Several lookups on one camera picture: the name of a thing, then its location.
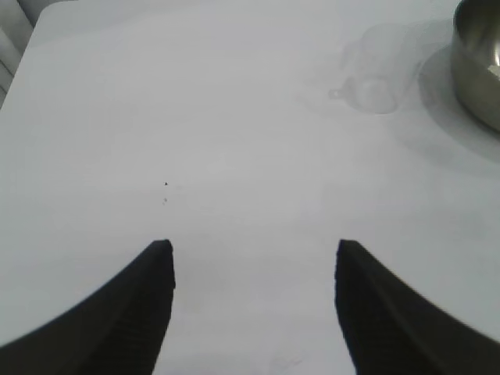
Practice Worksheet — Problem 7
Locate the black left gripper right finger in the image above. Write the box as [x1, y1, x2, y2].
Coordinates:
[334, 238, 500, 375]

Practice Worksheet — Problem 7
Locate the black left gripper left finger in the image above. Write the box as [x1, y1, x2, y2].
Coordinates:
[0, 238, 176, 375]

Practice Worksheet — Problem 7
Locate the clear plastic measuring cup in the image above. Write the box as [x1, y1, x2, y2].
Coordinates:
[327, 21, 422, 116]

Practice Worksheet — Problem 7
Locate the stainless steel mixing bowl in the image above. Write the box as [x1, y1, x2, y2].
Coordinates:
[448, 0, 500, 134]

